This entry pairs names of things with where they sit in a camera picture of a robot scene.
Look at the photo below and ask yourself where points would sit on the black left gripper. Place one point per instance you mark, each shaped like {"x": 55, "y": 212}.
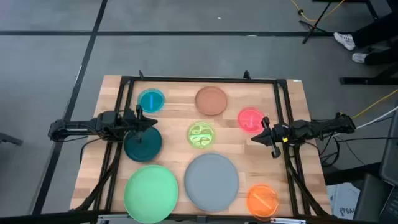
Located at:
{"x": 133, "y": 121}

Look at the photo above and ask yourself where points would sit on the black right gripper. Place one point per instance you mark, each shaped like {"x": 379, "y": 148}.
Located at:
{"x": 280, "y": 133}

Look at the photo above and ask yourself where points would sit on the small blue translucent plate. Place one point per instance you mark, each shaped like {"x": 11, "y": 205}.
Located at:
{"x": 150, "y": 100}

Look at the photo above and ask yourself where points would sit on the small red translucent plate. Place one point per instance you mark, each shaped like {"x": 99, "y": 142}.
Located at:
{"x": 248, "y": 119}

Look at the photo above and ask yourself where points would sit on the dark teal plastic plate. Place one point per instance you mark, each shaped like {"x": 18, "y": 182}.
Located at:
{"x": 146, "y": 147}

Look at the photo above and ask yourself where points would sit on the small green patterned translucent plate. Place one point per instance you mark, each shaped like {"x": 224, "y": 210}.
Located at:
{"x": 201, "y": 134}

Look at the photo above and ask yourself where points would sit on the small orange translucent plate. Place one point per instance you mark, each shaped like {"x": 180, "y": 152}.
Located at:
{"x": 262, "y": 201}

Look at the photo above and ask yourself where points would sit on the brown plastic plate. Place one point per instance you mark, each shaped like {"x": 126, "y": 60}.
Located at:
{"x": 211, "y": 100}

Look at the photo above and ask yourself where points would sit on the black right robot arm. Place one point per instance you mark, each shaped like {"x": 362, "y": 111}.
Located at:
{"x": 320, "y": 126}

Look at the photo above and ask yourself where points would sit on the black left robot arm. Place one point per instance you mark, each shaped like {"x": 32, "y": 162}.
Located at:
{"x": 77, "y": 126}

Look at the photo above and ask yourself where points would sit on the large grey plastic plate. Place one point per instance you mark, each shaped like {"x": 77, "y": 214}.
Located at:
{"x": 211, "y": 182}

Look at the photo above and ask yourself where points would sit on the white printed cardboard box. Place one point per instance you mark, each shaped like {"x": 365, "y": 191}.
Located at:
{"x": 343, "y": 200}

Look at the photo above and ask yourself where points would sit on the black furniture base bar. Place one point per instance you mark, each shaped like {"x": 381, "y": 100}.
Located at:
{"x": 367, "y": 80}

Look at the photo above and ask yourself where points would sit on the black equipment case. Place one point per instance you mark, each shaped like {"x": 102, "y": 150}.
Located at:
{"x": 377, "y": 186}

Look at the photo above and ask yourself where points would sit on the person's white shoe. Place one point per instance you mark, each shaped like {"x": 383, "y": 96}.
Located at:
{"x": 360, "y": 58}
{"x": 345, "y": 40}

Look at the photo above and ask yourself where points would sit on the black tripod stand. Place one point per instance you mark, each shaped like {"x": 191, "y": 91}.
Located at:
{"x": 315, "y": 23}

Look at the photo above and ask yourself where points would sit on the black floor object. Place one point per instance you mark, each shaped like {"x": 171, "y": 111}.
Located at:
{"x": 11, "y": 139}

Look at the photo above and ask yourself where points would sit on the black horizontal beam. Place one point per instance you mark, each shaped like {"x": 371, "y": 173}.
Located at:
{"x": 46, "y": 217}

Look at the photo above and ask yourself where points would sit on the black metal table frame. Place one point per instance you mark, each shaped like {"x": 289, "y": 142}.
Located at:
{"x": 202, "y": 79}

